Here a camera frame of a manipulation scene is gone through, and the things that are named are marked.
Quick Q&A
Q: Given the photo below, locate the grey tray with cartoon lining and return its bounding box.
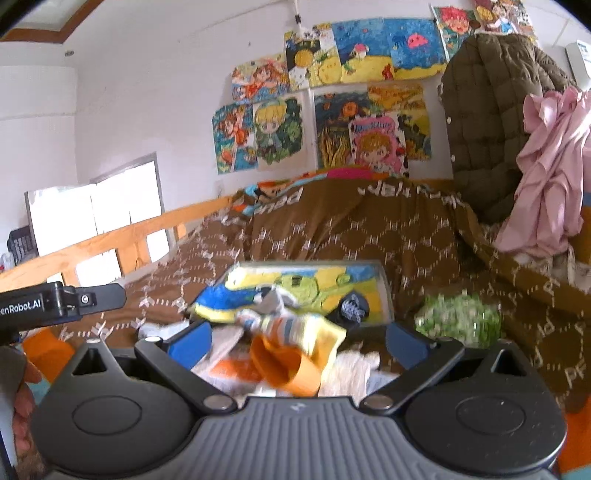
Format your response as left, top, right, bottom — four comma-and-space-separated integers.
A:
188, 260, 394, 330

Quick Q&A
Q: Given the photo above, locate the starry night style painting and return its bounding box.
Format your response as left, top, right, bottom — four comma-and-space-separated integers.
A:
314, 83, 432, 176

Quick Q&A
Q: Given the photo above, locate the orange fabric cup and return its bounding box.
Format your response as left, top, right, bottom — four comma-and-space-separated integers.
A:
249, 336, 322, 397

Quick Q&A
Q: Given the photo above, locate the blue sea beach painting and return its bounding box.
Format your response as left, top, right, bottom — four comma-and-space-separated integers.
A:
332, 18, 447, 83

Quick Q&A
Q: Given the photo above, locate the person's left hand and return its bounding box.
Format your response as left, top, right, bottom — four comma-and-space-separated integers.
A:
1, 346, 45, 480

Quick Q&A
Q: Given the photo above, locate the orange girl small painting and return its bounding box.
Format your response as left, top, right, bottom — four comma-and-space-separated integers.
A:
231, 52, 290, 104

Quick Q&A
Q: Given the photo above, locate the yellow planet painting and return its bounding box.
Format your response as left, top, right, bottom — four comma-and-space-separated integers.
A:
283, 23, 342, 91

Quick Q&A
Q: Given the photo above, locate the green white beaded bag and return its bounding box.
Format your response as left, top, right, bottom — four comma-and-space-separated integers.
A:
414, 291, 502, 348

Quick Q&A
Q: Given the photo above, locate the red hair child painting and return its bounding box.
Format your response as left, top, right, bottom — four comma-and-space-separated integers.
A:
432, 6, 482, 61

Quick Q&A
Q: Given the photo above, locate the striped yellow sock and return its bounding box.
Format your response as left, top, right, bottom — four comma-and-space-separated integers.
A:
235, 308, 346, 369

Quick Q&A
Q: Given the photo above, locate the blond boy painting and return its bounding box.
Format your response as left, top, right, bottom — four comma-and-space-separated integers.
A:
253, 94, 307, 171

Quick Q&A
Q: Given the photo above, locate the pink shirt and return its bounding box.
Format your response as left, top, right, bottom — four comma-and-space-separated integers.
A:
495, 87, 590, 257

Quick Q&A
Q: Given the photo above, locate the top right cartoon painting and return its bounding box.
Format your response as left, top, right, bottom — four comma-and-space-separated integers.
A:
473, 0, 539, 44

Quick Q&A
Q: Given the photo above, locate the black crate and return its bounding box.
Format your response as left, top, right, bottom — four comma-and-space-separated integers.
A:
7, 226, 38, 265

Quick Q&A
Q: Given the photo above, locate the olive quilted jacket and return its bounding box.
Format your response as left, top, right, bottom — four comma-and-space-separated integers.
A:
440, 33, 574, 224

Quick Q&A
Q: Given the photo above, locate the white baby cloth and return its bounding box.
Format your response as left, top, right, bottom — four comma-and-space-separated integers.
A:
192, 325, 398, 403

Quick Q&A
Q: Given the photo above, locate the mermaid girl painting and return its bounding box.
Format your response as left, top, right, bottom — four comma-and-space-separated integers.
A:
211, 103, 257, 174

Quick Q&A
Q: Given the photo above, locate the brown patterned PF blanket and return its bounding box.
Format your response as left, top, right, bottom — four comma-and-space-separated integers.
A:
54, 178, 590, 412

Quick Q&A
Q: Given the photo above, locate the wooden bed rail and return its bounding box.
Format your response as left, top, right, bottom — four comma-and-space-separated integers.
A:
0, 196, 231, 291

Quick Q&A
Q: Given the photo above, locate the pink girl painting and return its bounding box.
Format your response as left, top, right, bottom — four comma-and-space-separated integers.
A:
349, 112, 409, 177

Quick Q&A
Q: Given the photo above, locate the window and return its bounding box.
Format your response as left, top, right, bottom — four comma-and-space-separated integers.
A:
25, 152, 174, 287

